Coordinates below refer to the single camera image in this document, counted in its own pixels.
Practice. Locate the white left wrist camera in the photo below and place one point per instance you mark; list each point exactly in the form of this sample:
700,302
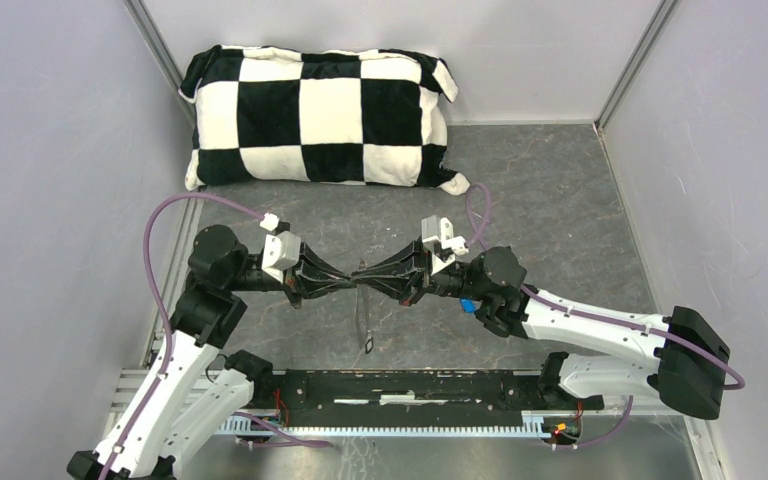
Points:
272,242

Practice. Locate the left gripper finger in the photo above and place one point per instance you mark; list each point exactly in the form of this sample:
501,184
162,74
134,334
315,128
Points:
313,290
316,271

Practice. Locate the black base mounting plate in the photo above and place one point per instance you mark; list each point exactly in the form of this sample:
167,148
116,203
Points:
410,398

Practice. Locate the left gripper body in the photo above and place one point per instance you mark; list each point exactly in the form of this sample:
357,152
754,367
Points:
290,283

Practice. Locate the blue key fob tag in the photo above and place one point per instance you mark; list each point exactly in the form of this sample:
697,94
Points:
468,306

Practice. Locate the aluminium frame rail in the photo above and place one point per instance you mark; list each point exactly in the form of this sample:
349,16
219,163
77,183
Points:
130,381

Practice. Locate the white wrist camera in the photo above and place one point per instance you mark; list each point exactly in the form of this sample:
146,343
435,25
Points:
440,243
272,242

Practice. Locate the black and white checkered pillow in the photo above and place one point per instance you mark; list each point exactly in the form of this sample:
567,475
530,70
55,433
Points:
337,117

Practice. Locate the white slotted cable duct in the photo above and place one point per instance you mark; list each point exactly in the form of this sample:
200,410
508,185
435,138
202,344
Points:
530,427

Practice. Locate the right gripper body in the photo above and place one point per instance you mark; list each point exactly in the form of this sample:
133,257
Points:
448,281

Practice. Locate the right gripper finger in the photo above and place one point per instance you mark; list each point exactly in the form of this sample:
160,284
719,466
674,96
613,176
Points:
400,290
398,268

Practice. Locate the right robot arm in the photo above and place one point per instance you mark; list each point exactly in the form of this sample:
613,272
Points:
677,358

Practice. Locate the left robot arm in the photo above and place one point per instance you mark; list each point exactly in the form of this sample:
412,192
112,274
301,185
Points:
158,434

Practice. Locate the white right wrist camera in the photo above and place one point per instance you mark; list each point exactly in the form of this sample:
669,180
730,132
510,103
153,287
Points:
440,243

